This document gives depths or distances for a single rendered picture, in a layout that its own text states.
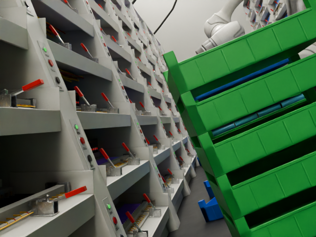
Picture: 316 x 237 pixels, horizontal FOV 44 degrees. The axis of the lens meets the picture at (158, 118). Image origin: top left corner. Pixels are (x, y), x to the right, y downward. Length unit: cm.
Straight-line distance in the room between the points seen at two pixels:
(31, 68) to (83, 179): 27
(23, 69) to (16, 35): 8
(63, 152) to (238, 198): 38
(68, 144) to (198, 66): 33
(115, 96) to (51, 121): 76
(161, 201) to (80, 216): 80
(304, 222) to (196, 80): 31
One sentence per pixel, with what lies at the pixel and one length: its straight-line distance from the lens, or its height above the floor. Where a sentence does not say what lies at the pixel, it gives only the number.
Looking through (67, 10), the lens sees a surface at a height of 85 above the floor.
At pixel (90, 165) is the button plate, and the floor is 35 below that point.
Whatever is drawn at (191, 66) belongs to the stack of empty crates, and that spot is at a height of 44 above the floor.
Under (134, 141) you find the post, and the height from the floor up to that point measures 38.
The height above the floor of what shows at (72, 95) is 52.
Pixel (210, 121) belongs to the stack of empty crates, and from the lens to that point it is 69.
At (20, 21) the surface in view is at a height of 70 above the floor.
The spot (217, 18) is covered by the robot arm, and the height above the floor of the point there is 79.
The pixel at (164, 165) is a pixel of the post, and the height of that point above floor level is 21.
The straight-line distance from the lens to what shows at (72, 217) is 73.
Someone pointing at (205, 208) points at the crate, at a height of 5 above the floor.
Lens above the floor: 34
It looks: 3 degrees up
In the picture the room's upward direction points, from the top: 23 degrees counter-clockwise
